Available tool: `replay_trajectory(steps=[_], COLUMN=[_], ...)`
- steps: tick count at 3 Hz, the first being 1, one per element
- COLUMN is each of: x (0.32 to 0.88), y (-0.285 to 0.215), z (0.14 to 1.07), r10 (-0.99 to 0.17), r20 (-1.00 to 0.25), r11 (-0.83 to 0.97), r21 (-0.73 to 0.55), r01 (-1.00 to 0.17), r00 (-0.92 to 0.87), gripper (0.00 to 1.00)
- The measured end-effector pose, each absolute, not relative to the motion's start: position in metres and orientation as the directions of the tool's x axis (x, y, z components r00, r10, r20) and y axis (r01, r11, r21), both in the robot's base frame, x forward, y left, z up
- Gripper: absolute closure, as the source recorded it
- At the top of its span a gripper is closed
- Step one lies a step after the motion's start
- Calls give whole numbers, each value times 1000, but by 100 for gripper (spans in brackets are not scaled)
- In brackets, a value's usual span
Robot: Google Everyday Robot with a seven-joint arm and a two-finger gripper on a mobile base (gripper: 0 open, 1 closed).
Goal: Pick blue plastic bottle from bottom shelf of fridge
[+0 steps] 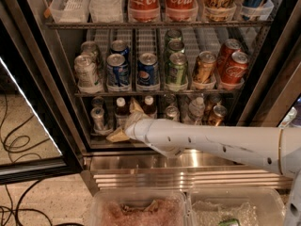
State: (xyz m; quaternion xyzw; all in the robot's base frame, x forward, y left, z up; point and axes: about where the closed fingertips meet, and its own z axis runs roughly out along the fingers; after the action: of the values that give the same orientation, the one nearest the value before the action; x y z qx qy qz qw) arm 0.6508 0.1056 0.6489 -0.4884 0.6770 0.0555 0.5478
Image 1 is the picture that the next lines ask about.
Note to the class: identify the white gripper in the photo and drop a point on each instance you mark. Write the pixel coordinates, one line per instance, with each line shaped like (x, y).
(135, 131)

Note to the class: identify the brown tea bottle white cap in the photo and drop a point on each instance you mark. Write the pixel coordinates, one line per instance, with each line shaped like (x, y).
(122, 112)

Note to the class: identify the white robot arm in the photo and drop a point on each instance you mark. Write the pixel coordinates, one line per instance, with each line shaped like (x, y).
(274, 149)

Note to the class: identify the clear water bottle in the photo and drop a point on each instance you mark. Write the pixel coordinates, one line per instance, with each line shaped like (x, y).
(196, 110)

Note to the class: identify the open glass fridge door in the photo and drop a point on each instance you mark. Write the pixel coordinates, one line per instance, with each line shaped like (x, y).
(39, 138)

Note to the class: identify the gold can middle shelf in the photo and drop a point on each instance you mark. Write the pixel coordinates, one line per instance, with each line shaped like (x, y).
(203, 73)

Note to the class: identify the gold can shelf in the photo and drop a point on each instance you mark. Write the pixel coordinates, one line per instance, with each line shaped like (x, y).
(218, 10)
(203, 73)

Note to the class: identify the stainless steel fridge cabinet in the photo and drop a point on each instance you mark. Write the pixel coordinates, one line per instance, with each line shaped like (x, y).
(267, 93)

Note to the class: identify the Coca-Cola bottle left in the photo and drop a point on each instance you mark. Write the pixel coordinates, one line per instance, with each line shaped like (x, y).
(144, 10)

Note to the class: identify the coca-cola bottle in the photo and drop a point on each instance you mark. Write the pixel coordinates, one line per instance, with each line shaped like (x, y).
(144, 10)
(179, 10)

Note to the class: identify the Coca-Cola bottle right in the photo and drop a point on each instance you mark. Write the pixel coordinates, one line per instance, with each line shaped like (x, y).
(179, 10)

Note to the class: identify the gold can top shelf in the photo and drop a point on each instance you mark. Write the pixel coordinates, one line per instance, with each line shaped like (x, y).
(218, 10)

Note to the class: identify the silver can bottom front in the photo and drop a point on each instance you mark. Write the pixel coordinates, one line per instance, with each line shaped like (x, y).
(100, 120)

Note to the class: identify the silver can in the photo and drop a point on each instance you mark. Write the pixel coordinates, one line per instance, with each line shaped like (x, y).
(97, 101)
(100, 120)

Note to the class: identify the silver can bottom rear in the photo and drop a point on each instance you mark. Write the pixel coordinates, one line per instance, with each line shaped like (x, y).
(97, 101)

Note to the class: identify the blue Pepsi can centre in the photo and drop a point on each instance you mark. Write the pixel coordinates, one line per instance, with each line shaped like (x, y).
(148, 72)

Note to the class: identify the blue pepsi can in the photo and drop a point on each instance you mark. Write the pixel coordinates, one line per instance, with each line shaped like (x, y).
(118, 74)
(148, 72)
(119, 48)

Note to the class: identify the green white can bottom front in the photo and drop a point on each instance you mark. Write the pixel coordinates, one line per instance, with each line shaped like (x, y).
(172, 113)

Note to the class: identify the blue Pepsi can front left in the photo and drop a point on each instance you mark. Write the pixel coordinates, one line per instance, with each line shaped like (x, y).
(118, 74)

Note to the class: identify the white can middle front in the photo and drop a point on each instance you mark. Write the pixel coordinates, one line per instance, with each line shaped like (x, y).
(86, 71)

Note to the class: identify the blue Pepsi can rear left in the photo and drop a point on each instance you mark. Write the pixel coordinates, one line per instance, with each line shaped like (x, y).
(119, 48)

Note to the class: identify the white can middle rear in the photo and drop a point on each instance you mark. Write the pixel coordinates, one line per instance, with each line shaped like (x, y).
(91, 48)

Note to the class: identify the gold can bottom rear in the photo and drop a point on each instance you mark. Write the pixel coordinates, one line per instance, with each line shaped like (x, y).
(212, 100)

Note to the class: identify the green can middle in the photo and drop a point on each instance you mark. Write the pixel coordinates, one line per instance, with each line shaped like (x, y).
(174, 46)

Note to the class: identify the clear bin left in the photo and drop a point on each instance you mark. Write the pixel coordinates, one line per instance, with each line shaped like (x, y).
(139, 207)

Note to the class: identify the clear bin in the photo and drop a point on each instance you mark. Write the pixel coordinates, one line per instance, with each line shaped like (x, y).
(139, 207)
(248, 206)

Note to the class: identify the gold can bottom front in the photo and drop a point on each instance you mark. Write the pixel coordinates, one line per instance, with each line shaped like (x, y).
(217, 115)

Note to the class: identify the green can rear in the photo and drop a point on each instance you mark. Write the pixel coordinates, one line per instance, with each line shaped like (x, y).
(173, 34)

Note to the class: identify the clear bin right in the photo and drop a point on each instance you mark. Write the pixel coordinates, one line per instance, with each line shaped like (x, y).
(248, 206)

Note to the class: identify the red Coca-Cola can front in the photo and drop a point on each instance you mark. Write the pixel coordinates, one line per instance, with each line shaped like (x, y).
(235, 68)

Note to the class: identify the red coca-cola can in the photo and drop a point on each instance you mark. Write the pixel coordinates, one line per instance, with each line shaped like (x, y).
(228, 47)
(235, 68)

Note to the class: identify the empty clear plastic tray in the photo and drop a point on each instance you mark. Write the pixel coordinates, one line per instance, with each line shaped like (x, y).
(69, 11)

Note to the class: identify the red Coca-Cola can rear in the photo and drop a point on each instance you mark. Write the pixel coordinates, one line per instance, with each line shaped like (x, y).
(228, 47)

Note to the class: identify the green can in bin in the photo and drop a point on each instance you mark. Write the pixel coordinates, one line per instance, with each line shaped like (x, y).
(229, 222)

